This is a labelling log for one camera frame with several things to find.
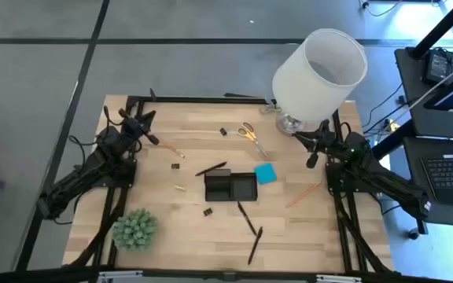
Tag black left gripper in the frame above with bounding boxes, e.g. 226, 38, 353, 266
123, 110, 160, 145

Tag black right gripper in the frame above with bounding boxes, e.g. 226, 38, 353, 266
292, 121, 336, 169

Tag orange wooden pencil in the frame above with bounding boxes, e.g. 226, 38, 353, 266
285, 180, 323, 208
159, 139, 186, 159

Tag blue sticky note pad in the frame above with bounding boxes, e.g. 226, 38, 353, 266
253, 163, 278, 186

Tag yellow-handled scissors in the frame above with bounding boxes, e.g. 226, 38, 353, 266
237, 121, 269, 159

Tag black pen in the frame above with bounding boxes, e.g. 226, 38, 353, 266
194, 161, 228, 177
237, 200, 258, 237
247, 226, 264, 266

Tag black mesh desk organizer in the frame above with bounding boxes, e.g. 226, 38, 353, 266
204, 168, 259, 203

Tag small silver metal object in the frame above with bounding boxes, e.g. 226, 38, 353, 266
260, 97, 283, 116

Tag white shade table lamp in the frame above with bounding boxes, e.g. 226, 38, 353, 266
271, 28, 368, 135

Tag yellow power plug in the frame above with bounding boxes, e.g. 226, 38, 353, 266
383, 117, 403, 133

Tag green artificial plant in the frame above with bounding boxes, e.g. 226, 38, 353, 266
111, 208, 160, 252

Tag black laptop keyboard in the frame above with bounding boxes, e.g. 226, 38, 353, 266
420, 153, 453, 205

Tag black power adapter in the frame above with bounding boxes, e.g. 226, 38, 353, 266
422, 47, 453, 86

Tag black crossbar with silver brackets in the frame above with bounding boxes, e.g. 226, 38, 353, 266
0, 265, 453, 283

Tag black aluminium table frame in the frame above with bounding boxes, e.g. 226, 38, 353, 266
63, 94, 403, 276

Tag black diagonal post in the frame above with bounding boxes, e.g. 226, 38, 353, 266
409, 0, 453, 60

